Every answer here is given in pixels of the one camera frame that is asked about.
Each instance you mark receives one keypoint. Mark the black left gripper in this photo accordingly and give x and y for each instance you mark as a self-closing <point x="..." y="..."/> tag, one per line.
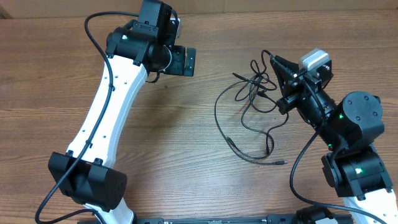
<point x="178" y="67"/>

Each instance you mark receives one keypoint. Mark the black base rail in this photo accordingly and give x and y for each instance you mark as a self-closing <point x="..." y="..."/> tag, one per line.
<point x="310" y="215"/>

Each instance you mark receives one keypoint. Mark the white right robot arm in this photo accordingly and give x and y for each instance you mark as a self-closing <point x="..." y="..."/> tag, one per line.
<point x="352" y="167"/>

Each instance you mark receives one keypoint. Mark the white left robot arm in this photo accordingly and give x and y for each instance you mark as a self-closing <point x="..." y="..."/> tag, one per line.
<point x="85" y="171"/>

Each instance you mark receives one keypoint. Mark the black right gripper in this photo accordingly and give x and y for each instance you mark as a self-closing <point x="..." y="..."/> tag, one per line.
<point x="282" y="68"/>

